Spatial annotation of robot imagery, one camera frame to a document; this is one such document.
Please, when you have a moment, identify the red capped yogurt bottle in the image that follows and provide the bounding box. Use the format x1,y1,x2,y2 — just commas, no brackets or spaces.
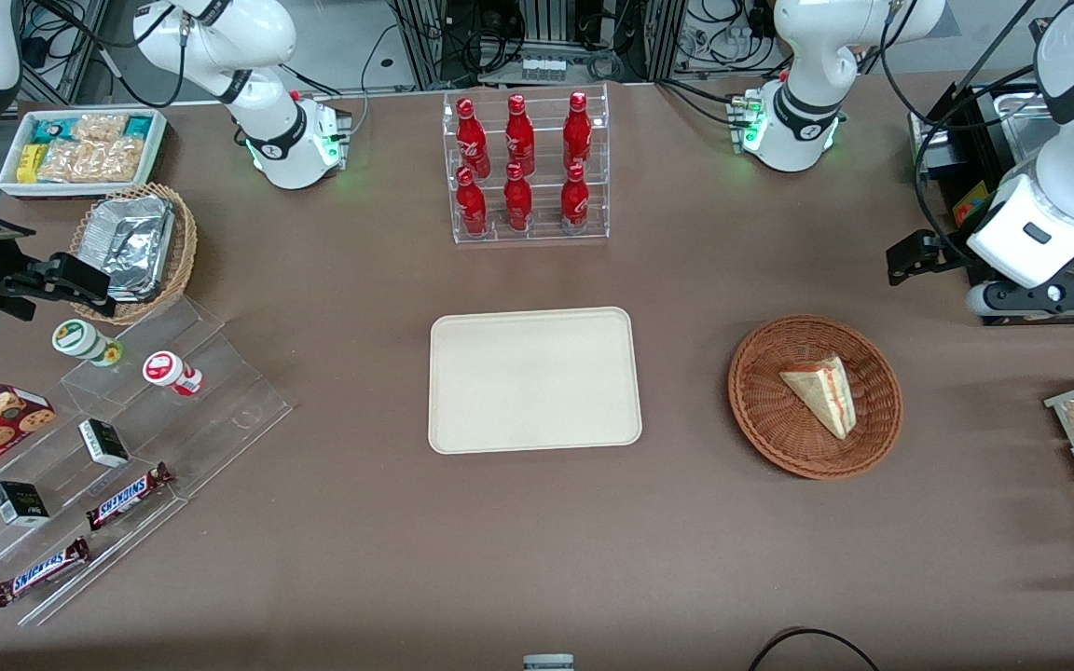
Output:
143,350,204,397

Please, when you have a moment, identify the brown round wicker basket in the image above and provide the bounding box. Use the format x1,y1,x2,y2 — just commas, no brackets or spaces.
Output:
728,315,903,481

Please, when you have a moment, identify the triangle sandwich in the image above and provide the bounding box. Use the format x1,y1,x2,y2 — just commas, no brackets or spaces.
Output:
778,355,853,440

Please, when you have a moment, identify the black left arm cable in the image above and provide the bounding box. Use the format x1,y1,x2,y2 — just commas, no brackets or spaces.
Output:
880,0,1046,248

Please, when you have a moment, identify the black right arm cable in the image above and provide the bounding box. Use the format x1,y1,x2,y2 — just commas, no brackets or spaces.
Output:
24,0,188,109

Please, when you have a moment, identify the black looped table cable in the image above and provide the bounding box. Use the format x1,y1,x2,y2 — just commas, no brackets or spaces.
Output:
747,627,883,671

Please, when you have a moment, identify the light tan wicker basket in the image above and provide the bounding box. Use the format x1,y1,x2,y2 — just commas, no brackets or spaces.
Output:
69,183,198,325

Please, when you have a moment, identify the steel warmer pan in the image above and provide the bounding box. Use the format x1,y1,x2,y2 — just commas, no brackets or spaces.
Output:
998,91,1065,164

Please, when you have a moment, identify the clear acrylic step shelf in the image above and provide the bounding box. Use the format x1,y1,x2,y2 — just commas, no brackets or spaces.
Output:
0,294,294,627

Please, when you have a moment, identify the clear acrylic bottle rack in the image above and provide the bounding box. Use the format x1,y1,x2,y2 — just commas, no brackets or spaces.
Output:
442,84,611,245

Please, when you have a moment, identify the small black carton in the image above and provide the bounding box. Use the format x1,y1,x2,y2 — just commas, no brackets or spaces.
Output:
78,418,131,468
0,481,50,527

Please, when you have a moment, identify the white rectangular snack bin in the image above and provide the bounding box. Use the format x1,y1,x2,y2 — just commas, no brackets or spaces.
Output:
0,109,170,199

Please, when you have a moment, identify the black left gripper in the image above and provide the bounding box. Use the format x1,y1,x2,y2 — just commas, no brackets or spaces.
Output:
887,230,978,286

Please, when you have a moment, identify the silver foil container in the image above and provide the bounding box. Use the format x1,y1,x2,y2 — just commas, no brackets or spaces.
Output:
82,196,174,302

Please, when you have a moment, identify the Snickers chocolate bar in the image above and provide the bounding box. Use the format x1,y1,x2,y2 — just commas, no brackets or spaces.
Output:
85,462,174,532
0,537,90,608

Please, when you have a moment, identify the aluminium frame rack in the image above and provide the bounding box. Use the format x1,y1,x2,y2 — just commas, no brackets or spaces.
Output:
388,0,687,89

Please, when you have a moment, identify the green capped yogurt bottle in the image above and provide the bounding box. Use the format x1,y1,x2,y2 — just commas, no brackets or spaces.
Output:
52,319,123,367

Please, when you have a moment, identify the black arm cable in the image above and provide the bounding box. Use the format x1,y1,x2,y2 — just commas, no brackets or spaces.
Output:
24,0,188,109
880,0,1046,248

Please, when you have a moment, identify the beige rectangular tray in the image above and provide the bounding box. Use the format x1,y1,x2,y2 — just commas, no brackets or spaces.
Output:
428,307,643,456

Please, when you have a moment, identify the clear bag of crackers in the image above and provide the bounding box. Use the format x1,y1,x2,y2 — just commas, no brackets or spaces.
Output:
73,114,128,144
89,138,145,184
38,140,96,184

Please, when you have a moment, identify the red cola bottle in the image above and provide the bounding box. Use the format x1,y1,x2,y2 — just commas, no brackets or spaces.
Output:
562,90,592,171
456,98,491,178
503,162,534,232
560,163,590,229
504,94,536,176
455,167,489,237

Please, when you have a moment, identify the black food warmer cabinet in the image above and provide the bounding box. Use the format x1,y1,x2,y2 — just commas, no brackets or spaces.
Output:
908,82,1074,327

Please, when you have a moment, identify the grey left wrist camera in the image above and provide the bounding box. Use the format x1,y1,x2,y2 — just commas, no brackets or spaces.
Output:
964,278,1074,325

